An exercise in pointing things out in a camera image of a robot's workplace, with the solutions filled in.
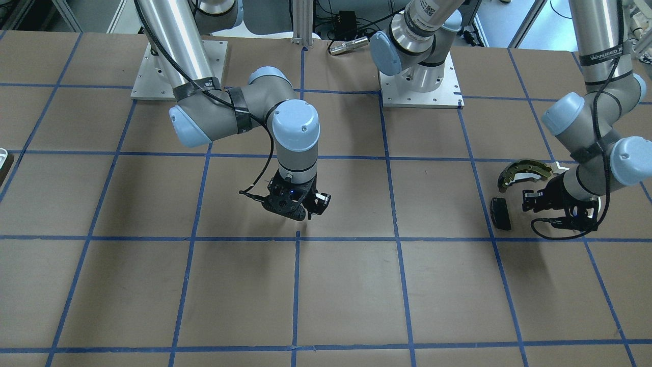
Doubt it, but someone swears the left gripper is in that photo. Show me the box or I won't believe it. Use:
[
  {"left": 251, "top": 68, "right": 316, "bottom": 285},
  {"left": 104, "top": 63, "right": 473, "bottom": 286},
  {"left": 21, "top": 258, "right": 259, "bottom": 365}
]
[{"left": 522, "top": 176, "right": 579, "bottom": 216}]

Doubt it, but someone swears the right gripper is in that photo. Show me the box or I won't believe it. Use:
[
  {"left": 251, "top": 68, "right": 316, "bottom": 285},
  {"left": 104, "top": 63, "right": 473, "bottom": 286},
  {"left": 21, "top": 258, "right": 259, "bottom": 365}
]
[{"left": 265, "top": 172, "right": 331, "bottom": 221}]

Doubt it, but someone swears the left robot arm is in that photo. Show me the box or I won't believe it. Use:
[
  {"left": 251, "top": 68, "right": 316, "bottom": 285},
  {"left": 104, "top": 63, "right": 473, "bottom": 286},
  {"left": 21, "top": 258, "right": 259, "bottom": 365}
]
[{"left": 370, "top": 1, "right": 650, "bottom": 212}]

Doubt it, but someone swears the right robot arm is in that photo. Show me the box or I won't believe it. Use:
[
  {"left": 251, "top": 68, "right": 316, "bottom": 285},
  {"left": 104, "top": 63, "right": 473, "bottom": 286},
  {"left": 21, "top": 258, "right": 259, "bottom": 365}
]
[{"left": 134, "top": 1, "right": 331, "bottom": 221}]

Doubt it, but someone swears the green brake shoe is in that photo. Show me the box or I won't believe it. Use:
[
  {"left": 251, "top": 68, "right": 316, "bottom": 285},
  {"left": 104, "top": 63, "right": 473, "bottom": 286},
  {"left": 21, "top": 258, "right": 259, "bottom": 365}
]
[{"left": 497, "top": 159, "right": 553, "bottom": 193}]

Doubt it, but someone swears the black brake pad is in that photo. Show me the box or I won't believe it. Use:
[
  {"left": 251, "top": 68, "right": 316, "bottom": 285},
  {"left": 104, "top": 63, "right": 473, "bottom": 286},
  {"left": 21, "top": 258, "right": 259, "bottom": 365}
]
[{"left": 490, "top": 197, "right": 512, "bottom": 231}]

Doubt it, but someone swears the silver cylinder on floor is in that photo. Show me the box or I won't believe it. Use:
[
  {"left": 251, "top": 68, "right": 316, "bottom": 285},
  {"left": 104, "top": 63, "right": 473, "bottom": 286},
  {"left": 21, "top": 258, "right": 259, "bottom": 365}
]
[{"left": 328, "top": 37, "right": 369, "bottom": 56}]

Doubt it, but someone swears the white half ring clamp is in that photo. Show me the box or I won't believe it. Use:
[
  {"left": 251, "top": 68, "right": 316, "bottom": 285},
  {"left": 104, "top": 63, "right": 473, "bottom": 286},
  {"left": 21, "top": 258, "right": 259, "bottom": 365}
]
[{"left": 551, "top": 161, "right": 569, "bottom": 174}]

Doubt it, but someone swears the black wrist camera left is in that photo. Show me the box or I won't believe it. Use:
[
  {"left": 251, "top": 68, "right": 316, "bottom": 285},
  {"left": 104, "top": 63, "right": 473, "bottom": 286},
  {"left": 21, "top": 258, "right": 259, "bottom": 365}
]
[{"left": 553, "top": 199, "right": 600, "bottom": 231}]

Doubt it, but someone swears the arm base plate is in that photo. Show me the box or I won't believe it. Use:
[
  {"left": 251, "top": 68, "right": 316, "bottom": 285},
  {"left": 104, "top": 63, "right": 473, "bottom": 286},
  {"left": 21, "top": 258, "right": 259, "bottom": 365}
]
[
  {"left": 378, "top": 54, "right": 465, "bottom": 109},
  {"left": 131, "top": 40, "right": 228, "bottom": 101}
]

